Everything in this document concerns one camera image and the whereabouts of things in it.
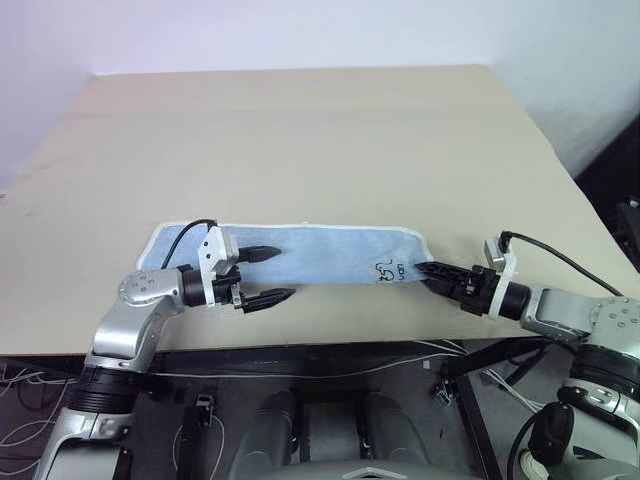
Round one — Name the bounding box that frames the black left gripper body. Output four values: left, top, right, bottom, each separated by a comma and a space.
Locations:
212, 244, 256, 314

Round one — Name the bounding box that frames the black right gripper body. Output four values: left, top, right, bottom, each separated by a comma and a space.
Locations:
450, 265, 501, 318

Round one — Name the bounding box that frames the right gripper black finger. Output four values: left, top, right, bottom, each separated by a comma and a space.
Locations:
412, 260, 471, 282
422, 277, 469, 304

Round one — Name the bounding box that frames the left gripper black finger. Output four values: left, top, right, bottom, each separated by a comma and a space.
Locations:
242, 288, 296, 316
247, 244, 285, 265

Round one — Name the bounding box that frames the light blue cloth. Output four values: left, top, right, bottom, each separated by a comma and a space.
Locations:
137, 219, 436, 289

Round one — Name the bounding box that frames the dark grey rounded leg shape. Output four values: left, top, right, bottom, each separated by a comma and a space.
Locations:
239, 389, 306, 469

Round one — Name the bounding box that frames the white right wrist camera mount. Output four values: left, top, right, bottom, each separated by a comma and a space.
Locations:
482, 233, 519, 321

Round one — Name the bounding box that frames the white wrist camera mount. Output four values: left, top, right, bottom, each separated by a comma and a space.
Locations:
482, 233, 519, 321
197, 225, 242, 307

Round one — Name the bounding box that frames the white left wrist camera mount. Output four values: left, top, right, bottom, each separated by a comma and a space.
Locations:
197, 225, 242, 307

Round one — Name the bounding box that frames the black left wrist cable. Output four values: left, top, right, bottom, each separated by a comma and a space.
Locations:
162, 218, 219, 271

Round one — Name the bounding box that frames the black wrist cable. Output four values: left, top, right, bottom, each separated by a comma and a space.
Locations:
499, 230, 626, 299
162, 218, 219, 271

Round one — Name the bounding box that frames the black metal table frame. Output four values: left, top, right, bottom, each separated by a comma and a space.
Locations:
89, 339, 549, 480

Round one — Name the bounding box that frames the thin white wire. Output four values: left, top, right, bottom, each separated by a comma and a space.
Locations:
149, 339, 471, 381

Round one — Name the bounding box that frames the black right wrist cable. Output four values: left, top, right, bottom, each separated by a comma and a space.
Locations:
499, 230, 626, 299

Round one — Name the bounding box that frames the black right shoulder cable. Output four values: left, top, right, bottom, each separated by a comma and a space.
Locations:
505, 402, 576, 480

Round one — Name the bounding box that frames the white wire bundle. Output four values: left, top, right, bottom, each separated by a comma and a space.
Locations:
0, 362, 81, 446

